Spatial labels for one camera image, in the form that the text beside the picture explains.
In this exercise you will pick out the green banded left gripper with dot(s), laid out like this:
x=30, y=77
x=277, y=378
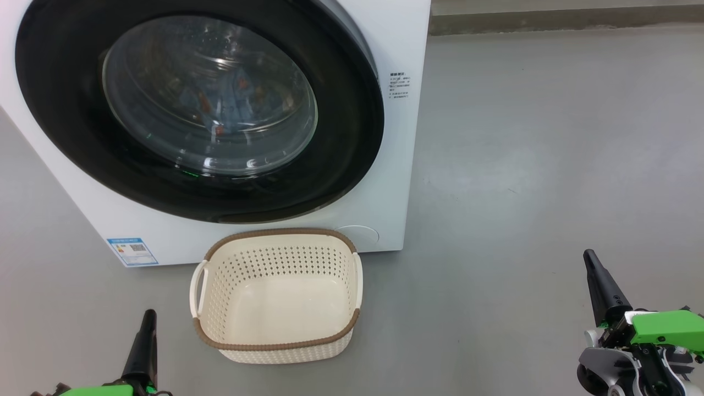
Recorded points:
x=99, y=391

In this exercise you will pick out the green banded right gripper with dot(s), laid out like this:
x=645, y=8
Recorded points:
x=665, y=330

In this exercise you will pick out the black glass washing machine door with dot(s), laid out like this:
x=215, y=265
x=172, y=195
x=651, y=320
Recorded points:
x=66, y=137

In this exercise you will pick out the blue cartoon print garment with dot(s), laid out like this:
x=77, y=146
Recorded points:
x=236, y=102

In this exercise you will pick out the cream perforated laundry basket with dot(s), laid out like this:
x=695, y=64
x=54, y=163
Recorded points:
x=275, y=308

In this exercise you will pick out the white washing machine body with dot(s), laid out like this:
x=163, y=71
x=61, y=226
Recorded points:
x=396, y=165

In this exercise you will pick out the blue energy label sticker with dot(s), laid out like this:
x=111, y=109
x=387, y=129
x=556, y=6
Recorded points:
x=132, y=252

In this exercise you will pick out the round white filter cover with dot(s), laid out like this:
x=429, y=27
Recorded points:
x=360, y=235

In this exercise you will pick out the small printed text label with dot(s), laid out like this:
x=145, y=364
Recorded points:
x=400, y=85

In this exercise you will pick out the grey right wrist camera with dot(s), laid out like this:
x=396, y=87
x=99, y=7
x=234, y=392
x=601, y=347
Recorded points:
x=605, y=368

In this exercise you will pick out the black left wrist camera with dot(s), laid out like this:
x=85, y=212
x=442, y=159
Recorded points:
x=47, y=392

